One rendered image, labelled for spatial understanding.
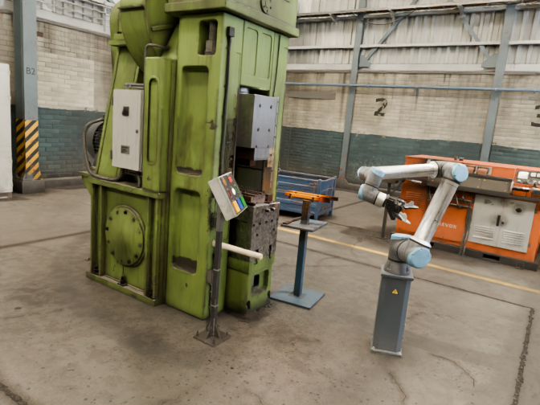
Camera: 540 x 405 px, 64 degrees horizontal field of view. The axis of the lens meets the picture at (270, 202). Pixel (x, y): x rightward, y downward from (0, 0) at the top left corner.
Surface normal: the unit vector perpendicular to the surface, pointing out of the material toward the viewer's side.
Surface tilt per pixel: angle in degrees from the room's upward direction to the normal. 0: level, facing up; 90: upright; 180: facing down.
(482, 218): 90
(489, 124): 90
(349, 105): 90
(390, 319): 90
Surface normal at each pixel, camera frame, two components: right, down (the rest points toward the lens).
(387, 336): -0.25, 0.18
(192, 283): -0.56, 0.11
